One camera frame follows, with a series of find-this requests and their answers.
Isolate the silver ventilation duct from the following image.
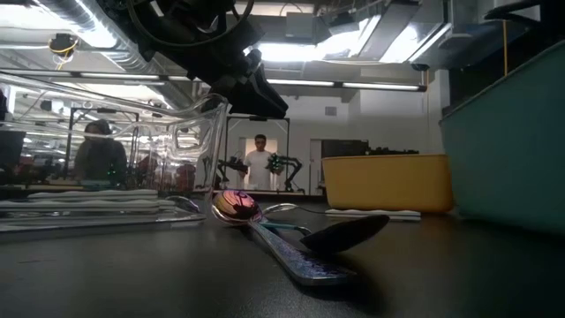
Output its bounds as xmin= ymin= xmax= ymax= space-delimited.
xmin=33 ymin=0 xmax=198 ymax=111

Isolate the dark background monitor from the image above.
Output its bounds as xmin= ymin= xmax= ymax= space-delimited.
xmin=0 ymin=130 xmax=26 ymax=173

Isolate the long ceiling light strip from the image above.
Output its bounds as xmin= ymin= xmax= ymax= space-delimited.
xmin=79 ymin=72 xmax=428 ymax=93

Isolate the iridescent patterned spoon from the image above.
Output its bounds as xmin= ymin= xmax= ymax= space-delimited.
xmin=210 ymin=189 xmax=357 ymax=287

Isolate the teal plastic bin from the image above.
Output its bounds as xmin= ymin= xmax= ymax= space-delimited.
xmin=439 ymin=39 xmax=565 ymax=235

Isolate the black spoon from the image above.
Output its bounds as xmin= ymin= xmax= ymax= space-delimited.
xmin=299 ymin=214 xmax=391 ymax=255

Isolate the yellow plastic bin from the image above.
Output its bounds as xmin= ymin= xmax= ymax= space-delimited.
xmin=320 ymin=153 xmax=455 ymax=215

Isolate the round ceiling device yellow cable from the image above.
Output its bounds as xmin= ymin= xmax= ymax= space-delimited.
xmin=47 ymin=33 xmax=80 ymax=58

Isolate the grey ceiling box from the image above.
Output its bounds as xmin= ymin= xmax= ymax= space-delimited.
xmin=284 ymin=11 xmax=320 ymax=43

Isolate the person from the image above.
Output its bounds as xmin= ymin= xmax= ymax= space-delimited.
xmin=243 ymin=134 xmax=277 ymax=192
xmin=72 ymin=118 xmax=129 ymax=186

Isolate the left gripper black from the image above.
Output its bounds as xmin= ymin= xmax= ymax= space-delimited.
xmin=184 ymin=19 xmax=291 ymax=120

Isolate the black background stand frame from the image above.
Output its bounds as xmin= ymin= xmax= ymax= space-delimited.
xmin=64 ymin=107 xmax=140 ymax=180

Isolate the clear plastic bin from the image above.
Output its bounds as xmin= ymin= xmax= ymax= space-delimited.
xmin=0 ymin=70 xmax=230 ymax=233

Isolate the yellow hanging cable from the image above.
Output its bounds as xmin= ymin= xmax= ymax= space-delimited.
xmin=501 ymin=19 xmax=509 ymax=77

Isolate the teal handled spoon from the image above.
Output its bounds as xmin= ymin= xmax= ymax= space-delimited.
xmin=260 ymin=219 xmax=313 ymax=236

